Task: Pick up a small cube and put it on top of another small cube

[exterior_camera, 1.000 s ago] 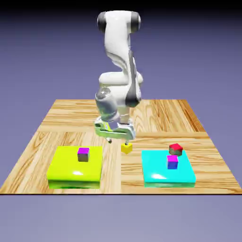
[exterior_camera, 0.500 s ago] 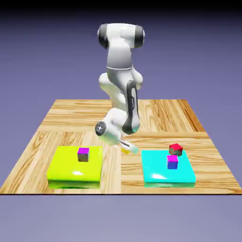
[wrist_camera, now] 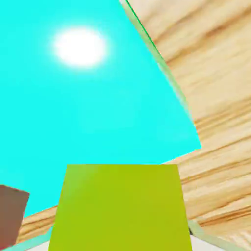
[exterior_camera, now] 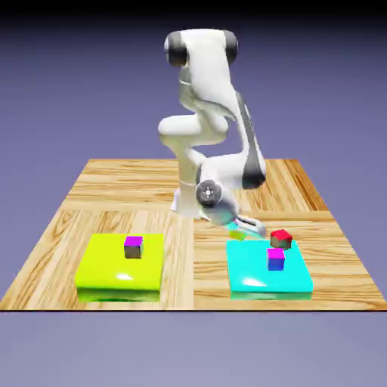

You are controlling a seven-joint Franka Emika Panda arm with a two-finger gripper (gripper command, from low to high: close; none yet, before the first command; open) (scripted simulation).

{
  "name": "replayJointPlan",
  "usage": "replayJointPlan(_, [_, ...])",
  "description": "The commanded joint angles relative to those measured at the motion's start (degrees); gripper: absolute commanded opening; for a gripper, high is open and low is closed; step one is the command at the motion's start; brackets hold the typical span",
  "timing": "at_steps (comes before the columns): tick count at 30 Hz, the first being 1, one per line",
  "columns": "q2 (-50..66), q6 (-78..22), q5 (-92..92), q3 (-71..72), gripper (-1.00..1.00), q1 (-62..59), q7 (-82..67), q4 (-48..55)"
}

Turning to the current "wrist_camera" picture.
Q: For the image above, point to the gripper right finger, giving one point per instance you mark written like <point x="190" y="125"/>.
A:
<point x="204" y="244"/>

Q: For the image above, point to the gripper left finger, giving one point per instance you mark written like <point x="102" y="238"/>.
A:
<point x="40" y="244"/>

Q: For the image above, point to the small yellow-green cube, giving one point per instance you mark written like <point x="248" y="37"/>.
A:
<point x="120" y="207"/>

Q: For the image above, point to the small brown cube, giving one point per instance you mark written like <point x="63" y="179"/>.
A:
<point x="10" y="213"/>

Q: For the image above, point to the large cyan box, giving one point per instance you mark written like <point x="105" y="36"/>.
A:
<point x="78" y="109"/>

